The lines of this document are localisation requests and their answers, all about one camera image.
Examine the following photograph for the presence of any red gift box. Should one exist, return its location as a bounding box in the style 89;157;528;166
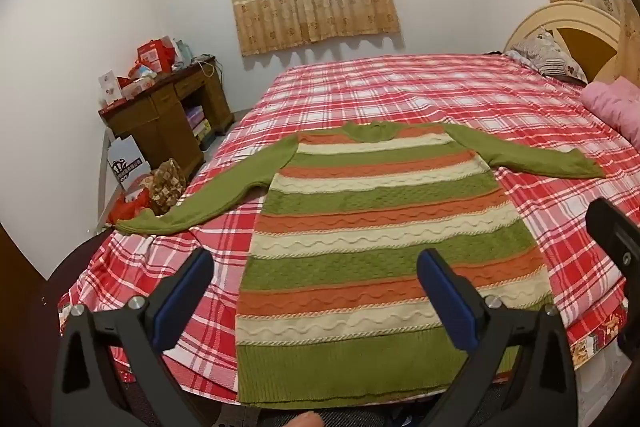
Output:
136;38;178;74

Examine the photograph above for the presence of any cream wooden bed headboard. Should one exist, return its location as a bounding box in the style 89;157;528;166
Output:
502;2;627;84

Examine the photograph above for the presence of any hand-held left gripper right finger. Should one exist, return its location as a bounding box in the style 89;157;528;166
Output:
415;248;579;427

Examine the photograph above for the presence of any red plastic bag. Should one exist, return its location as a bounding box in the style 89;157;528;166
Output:
107;189;154;229

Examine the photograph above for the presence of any red plaid bed sheet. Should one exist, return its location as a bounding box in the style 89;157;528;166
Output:
57;52;640;403

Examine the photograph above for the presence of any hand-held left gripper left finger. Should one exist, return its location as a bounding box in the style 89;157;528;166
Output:
52;247;221;427

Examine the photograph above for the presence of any brown wooden desk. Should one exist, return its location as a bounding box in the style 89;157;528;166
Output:
98;56;235;180

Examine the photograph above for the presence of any light blue packet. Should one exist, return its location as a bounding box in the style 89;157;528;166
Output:
172;38;194;66

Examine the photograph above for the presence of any brown floral gift bag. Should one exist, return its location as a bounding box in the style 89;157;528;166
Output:
147;158;189;216

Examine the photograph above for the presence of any white box with red print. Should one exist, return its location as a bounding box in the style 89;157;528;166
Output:
98;69;124;108

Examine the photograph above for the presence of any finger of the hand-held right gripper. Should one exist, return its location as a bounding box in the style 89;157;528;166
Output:
585;198;640;290

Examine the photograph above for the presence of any stack of boxes under desk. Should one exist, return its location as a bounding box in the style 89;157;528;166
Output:
185;104;212;140

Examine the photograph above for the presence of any white and red flat box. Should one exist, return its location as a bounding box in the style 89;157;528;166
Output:
117;74;157;101

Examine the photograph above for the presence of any green orange cream striped sweater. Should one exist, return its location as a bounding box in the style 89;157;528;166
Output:
114;121;607;409

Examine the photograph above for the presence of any pink quilt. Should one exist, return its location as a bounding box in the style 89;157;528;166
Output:
580;76;640;144

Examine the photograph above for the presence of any grey leaning frame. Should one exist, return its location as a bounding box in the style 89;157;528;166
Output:
95;127;116;234

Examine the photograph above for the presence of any white cable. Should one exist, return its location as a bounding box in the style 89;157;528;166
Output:
199;56;222;82

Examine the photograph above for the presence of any white paper shopping bag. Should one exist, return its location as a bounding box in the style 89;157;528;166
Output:
106;135;151;194

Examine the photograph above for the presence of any grey patterned pillow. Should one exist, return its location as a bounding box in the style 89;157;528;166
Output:
502;27;589;84

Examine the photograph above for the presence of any person's left hand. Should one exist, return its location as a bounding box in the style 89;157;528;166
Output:
284;411;323;427

